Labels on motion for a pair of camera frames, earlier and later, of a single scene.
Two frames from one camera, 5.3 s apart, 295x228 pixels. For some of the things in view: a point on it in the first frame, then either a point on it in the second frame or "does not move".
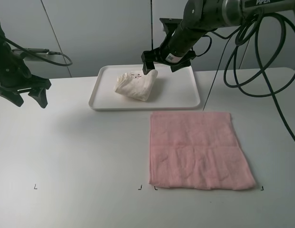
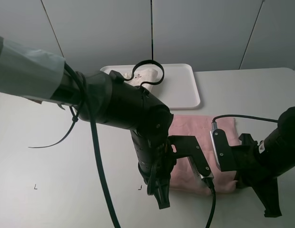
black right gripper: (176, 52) to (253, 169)
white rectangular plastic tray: (177, 90) does not move
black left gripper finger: (39, 94) to (161, 192)
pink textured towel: (197, 150) does not move
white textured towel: (138, 85) does not move
